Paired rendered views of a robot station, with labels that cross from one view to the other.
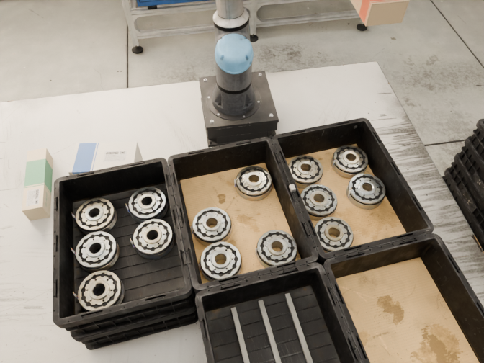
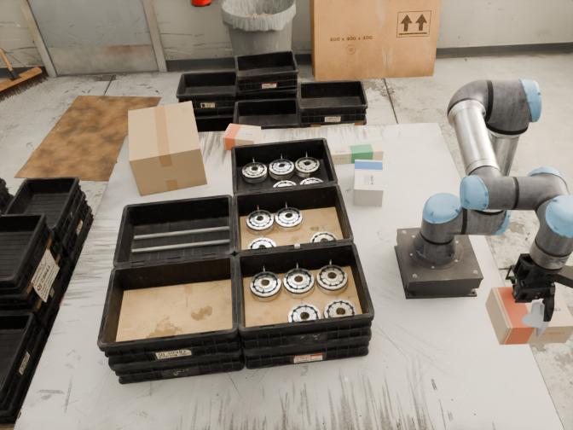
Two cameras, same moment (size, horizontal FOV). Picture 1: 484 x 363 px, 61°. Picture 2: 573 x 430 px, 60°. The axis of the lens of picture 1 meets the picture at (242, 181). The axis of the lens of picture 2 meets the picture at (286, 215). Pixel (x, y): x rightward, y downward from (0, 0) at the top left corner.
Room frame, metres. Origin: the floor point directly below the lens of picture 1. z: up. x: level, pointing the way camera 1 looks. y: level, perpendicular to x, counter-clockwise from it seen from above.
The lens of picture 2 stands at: (0.79, -1.22, 2.14)
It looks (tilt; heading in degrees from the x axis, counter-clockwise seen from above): 44 degrees down; 101
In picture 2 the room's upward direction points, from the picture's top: 3 degrees counter-clockwise
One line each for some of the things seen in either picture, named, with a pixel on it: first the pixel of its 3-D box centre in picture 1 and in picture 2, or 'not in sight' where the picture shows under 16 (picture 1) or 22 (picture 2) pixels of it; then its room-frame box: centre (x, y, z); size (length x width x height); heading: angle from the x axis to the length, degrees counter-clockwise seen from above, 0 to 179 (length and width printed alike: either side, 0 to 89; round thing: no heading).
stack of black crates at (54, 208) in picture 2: not in sight; (50, 225); (-0.82, 0.43, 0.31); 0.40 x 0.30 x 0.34; 99
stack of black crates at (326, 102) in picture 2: not in sight; (331, 125); (0.59, 1.42, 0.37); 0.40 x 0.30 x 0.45; 9
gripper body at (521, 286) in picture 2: not in sight; (535, 275); (1.19, -0.44, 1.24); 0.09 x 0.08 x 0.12; 9
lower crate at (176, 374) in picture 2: not in sight; (181, 328); (0.25, -0.38, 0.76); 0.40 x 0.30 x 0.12; 15
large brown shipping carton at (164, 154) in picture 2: not in sight; (166, 147); (-0.10, 0.54, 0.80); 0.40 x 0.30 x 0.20; 112
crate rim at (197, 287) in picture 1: (237, 206); (290, 218); (0.56, 0.01, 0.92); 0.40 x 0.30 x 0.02; 15
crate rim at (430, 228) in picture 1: (346, 181); (301, 285); (0.63, -0.28, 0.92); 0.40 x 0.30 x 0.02; 15
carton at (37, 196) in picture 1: (38, 183); (355, 153); (0.76, 0.66, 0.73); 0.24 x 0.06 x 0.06; 13
